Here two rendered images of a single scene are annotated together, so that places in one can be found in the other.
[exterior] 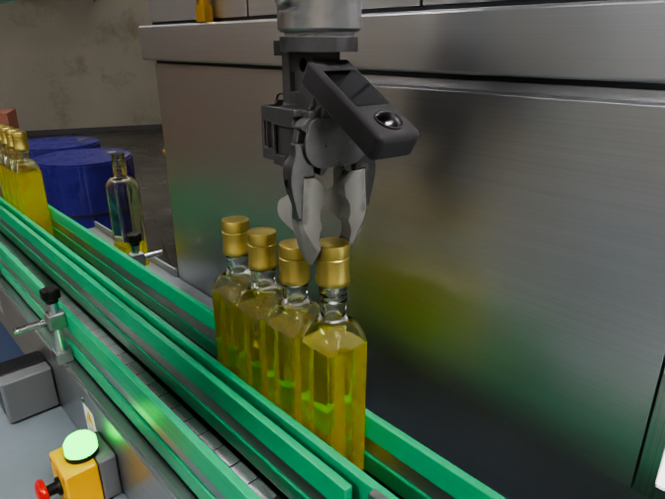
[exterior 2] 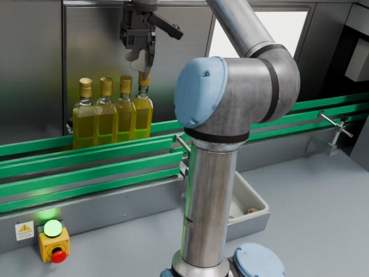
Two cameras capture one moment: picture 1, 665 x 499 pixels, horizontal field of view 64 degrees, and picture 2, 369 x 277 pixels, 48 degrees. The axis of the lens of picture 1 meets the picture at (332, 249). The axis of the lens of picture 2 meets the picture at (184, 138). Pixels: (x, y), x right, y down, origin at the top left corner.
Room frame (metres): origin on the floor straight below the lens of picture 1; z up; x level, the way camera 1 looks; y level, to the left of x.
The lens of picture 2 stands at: (0.19, 1.05, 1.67)
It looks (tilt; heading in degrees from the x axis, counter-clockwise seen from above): 33 degrees down; 279
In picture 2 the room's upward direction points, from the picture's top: 10 degrees clockwise
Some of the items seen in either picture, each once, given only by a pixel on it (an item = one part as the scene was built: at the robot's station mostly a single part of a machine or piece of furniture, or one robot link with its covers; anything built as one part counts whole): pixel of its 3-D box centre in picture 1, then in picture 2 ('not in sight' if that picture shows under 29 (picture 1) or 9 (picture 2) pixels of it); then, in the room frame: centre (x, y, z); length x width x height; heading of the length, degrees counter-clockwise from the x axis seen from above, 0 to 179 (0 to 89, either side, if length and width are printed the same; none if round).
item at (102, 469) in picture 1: (84, 474); (53, 242); (0.60, 0.36, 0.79); 0.07 x 0.07 x 0.07; 43
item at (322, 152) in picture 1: (315, 104); (139, 25); (0.53, 0.02, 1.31); 0.09 x 0.08 x 0.12; 36
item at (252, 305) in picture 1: (267, 360); (104, 132); (0.58, 0.08, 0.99); 0.06 x 0.06 x 0.21; 42
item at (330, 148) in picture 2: not in sight; (330, 137); (-0.14, -0.42, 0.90); 0.17 x 0.05 x 0.23; 133
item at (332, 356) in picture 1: (332, 400); (139, 126); (0.50, 0.00, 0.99); 0.06 x 0.06 x 0.21; 42
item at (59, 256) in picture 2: (50, 490); (57, 254); (0.57, 0.39, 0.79); 0.04 x 0.03 x 0.04; 43
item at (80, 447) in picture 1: (80, 444); (52, 227); (0.60, 0.35, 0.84); 0.05 x 0.05 x 0.03
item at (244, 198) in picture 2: not in sight; (227, 202); (0.18, 0.01, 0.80); 0.22 x 0.17 x 0.09; 133
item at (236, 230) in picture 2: not in sight; (222, 199); (0.20, -0.01, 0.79); 0.27 x 0.17 x 0.08; 133
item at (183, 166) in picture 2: not in sight; (181, 175); (0.34, 0.00, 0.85); 0.09 x 0.04 x 0.07; 133
